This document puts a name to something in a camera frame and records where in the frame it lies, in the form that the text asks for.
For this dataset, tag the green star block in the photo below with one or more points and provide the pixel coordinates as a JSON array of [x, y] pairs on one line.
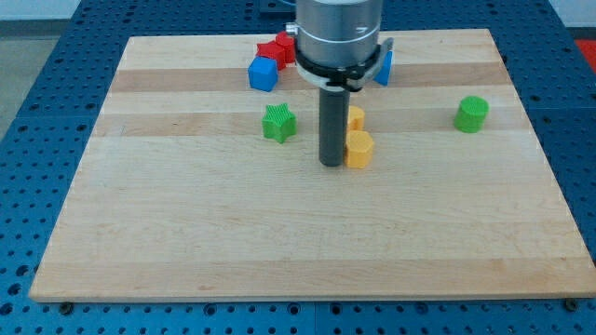
[[278, 122]]

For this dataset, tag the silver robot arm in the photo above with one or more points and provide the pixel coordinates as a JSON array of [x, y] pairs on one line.
[[336, 42]]

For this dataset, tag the red star block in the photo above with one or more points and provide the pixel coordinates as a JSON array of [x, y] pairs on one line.
[[273, 51]]

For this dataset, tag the yellow hexagon block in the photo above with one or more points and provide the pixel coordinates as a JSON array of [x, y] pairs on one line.
[[359, 146]]

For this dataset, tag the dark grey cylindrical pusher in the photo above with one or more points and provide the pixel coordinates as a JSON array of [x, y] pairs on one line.
[[332, 122]]

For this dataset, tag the yellow block behind pusher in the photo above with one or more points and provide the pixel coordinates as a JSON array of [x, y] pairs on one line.
[[356, 118]]

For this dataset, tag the blue cube block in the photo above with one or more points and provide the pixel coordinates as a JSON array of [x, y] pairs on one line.
[[263, 74]]

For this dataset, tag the wooden board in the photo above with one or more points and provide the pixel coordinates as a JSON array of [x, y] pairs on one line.
[[179, 197]]

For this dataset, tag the blue triangular block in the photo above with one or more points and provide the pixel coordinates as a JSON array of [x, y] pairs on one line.
[[384, 73]]

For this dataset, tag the red cylinder block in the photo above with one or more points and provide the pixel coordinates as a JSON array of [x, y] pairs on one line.
[[287, 43]]

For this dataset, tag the green cylinder block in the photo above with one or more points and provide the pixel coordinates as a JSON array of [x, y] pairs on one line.
[[471, 114]]

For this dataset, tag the blue perforated table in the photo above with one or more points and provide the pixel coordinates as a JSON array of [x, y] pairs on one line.
[[44, 143]]

